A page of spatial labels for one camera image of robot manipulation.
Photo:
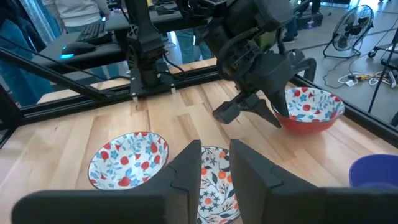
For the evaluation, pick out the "black keyboard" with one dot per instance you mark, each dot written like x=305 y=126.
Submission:
x=91 y=32

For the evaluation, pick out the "red bowl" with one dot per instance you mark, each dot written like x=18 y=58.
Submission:
x=124 y=161
x=314 y=105

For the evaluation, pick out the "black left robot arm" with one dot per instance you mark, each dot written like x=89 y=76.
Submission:
x=146 y=46

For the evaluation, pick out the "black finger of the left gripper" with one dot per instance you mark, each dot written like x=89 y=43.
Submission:
x=261 y=109
x=281 y=101

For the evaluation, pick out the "black mouse with blue light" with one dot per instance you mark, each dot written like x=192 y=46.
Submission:
x=77 y=48

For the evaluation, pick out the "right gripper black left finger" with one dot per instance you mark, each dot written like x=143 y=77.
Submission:
x=155 y=205

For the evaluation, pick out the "black equipment case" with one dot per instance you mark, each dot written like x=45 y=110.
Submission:
x=311 y=21

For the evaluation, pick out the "black desk with mouse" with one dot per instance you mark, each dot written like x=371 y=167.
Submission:
x=109 y=51

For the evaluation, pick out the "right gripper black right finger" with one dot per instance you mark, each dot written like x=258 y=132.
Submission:
x=280 y=202

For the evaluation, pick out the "black bowl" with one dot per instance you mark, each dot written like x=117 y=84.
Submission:
x=217 y=186

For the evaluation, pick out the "blue-purple plain bowl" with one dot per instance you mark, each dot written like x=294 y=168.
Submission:
x=376 y=171

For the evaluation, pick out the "wheeled chair base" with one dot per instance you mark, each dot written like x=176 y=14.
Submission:
x=385 y=51

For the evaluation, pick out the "person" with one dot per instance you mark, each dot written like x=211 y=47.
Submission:
x=290 y=29
x=77 y=12
x=186 y=46
x=18 y=71

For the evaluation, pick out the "black aluminium table frame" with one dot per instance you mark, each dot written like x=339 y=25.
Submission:
x=62 y=107

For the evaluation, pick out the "black floor fan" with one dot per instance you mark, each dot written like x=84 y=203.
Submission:
x=351 y=29

